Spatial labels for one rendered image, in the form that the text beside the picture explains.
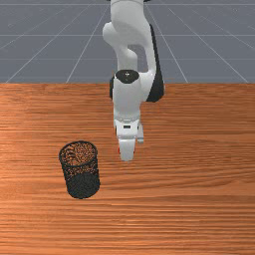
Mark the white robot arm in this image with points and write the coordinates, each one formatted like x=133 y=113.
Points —
x=127 y=96

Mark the dark mesh basket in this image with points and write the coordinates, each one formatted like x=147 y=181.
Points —
x=81 y=176

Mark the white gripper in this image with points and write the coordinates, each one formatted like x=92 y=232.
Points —
x=127 y=142

